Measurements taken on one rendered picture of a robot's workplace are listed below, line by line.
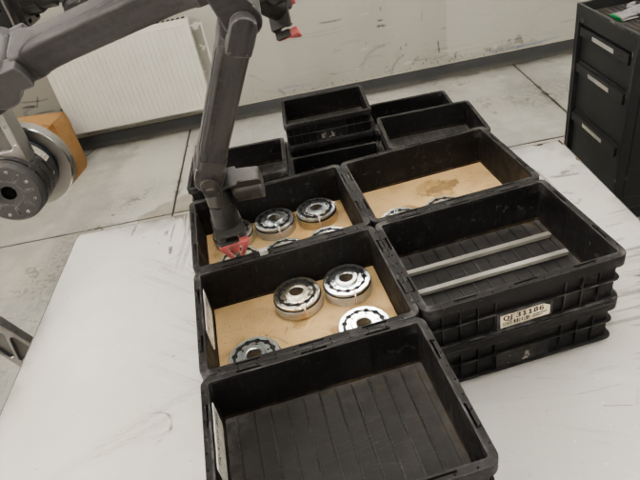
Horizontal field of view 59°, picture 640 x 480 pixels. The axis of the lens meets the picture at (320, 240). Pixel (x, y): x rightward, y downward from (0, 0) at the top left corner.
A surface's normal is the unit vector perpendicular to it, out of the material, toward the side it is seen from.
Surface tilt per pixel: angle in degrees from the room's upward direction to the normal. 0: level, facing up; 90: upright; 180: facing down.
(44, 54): 108
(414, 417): 0
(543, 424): 0
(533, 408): 0
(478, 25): 90
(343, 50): 90
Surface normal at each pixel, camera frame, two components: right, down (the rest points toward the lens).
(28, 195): 0.10, 0.59
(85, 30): 0.14, 0.81
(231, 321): -0.17, -0.79
